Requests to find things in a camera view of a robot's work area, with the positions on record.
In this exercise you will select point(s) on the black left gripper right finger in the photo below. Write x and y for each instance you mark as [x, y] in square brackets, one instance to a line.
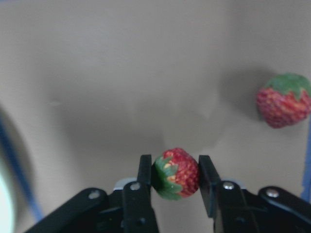
[209, 179]

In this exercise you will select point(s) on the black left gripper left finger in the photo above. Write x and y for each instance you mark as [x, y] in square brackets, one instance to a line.
[145, 171]

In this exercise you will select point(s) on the red strawberry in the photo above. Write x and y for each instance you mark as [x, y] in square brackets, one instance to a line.
[285, 100]
[175, 175]

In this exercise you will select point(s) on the light green plate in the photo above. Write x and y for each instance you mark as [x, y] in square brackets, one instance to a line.
[8, 197]

